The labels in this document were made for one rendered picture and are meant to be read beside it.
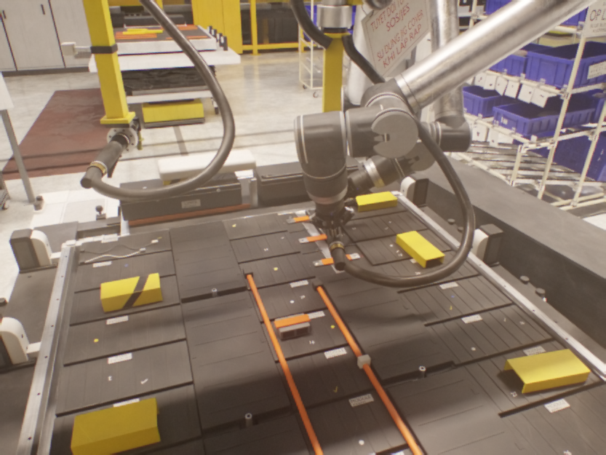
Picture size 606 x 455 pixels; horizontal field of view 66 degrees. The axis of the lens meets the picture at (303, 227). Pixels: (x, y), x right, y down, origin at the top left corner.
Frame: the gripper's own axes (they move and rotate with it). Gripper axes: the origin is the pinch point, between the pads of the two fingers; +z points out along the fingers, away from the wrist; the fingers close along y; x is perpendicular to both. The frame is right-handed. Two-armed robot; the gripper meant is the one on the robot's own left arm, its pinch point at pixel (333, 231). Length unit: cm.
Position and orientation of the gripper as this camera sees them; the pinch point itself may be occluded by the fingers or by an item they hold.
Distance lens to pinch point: 130.4
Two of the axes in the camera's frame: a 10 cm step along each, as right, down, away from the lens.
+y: 9.8, -1.8, -0.4
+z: 1.5, 6.3, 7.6
